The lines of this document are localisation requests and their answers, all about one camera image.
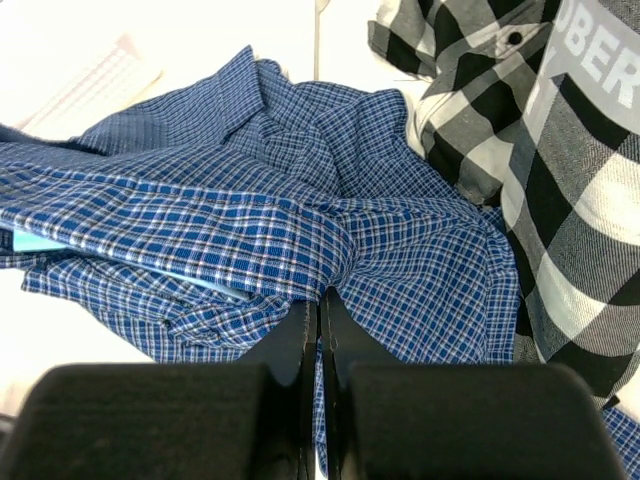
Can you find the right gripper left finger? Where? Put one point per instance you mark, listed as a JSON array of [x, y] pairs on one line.
[[248, 419]]

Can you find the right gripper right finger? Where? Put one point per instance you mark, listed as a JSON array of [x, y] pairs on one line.
[[389, 420]]

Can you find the blue plaid shirt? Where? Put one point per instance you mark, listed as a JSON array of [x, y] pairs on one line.
[[279, 190]]

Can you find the blue hanger of plaid shirt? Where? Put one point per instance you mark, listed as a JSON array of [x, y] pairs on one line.
[[24, 242]]

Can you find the black white checked shirt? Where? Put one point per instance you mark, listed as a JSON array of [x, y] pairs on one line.
[[533, 106]]

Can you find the white plastic basket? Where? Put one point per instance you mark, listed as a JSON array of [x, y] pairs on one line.
[[112, 80]]

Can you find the metal clothes rack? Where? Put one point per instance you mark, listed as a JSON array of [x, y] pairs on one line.
[[319, 7]]

